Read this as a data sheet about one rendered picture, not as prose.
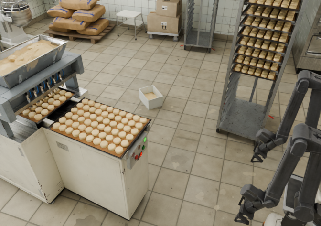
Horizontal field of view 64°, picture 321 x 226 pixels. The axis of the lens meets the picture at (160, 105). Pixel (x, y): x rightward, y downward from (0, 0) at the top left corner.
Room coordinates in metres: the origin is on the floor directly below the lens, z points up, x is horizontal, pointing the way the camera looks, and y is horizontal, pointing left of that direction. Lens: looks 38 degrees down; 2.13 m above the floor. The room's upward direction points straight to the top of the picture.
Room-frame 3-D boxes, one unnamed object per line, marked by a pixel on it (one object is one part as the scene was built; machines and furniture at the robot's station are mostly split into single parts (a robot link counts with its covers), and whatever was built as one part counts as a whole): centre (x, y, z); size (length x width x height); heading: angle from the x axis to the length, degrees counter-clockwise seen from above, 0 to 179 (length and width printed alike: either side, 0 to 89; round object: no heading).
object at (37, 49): (1.61, 0.94, 1.28); 0.54 x 0.27 x 0.06; 154
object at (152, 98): (2.80, 0.13, 0.08); 0.30 x 0.22 x 0.16; 28
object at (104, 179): (1.39, 0.49, 0.45); 0.70 x 0.34 x 0.90; 64
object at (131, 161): (1.23, 0.16, 0.77); 0.24 x 0.04 x 0.14; 154
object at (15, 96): (1.61, 0.94, 1.01); 0.72 x 0.33 x 0.34; 154
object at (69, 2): (5.14, 1.58, 0.62); 0.72 x 0.42 x 0.17; 79
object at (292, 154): (0.67, -0.51, 1.28); 0.11 x 0.06 x 0.43; 154
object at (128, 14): (5.09, 0.59, 0.23); 0.45 x 0.45 x 0.46; 65
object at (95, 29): (5.06, 1.34, 0.19); 0.72 x 0.42 x 0.15; 167
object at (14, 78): (1.61, 0.94, 1.25); 0.56 x 0.29 x 0.14; 154
